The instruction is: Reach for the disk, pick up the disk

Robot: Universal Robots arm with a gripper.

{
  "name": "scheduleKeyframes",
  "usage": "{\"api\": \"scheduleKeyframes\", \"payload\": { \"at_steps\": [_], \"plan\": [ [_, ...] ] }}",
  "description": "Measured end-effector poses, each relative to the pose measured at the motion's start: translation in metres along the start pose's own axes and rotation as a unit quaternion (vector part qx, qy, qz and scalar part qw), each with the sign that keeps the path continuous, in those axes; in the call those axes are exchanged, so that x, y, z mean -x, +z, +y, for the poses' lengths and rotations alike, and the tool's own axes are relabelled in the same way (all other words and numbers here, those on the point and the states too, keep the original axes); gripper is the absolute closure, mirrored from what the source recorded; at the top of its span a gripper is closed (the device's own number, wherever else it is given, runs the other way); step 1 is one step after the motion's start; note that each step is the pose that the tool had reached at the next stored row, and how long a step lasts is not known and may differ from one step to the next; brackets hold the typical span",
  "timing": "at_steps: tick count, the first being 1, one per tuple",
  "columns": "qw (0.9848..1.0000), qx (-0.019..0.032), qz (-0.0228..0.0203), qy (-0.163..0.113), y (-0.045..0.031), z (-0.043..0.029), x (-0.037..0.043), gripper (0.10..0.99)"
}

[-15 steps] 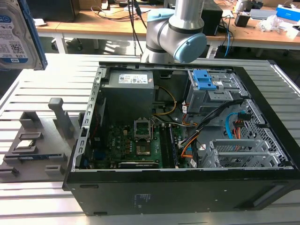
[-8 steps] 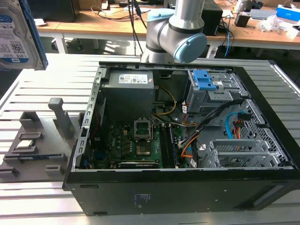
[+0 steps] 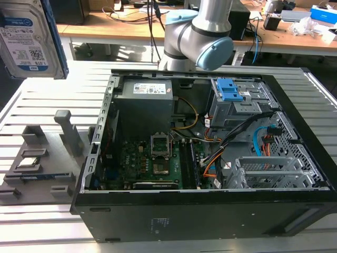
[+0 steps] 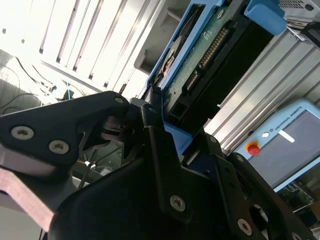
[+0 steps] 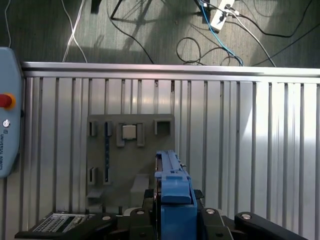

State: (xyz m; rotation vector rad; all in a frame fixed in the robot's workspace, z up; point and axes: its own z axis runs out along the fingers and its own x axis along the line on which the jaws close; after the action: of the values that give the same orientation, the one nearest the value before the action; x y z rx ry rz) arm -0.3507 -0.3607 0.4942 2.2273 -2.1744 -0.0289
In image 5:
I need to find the white charger cable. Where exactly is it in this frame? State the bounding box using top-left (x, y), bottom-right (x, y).
top-left (231, 11), bottom-right (278, 68)

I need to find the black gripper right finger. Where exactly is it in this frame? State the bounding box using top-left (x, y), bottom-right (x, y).
top-left (193, 189), bottom-right (310, 240)

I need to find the black looped cable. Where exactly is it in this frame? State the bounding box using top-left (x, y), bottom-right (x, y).
top-left (175, 36), bottom-right (242, 67)

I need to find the white power strip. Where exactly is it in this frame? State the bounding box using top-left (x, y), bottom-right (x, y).
top-left (209, 0), bottom-right (236, 33)

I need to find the hard disk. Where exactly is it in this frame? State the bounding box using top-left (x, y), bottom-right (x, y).
top-left (154, 149), bottom-right (199, 240)

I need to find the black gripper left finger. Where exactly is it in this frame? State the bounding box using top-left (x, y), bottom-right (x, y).
top-left (14, 189), bottom-right (158, 240)

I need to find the silver CPU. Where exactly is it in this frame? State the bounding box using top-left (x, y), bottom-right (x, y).
top-left (121, 124), bottom-right (137, 140)

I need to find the black open PC case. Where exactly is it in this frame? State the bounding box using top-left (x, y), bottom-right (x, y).
top-left (28, 211), bottom-right (121, 233)

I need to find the grey parts rack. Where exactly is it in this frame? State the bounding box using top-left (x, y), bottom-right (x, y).
top-left (86, 113), bottom-right (176, 213)

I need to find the blue cable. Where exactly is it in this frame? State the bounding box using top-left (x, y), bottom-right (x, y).
top-left (196, 0), bottom-right (245, 67)

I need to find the black metal stand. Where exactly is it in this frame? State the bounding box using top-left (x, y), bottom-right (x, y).
top-left (90, 0), bottom-right (166, 25)

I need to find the pale blue teach pendant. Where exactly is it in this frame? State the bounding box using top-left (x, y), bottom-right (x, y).
top-left (0, 46), bottom-right (25, 179)

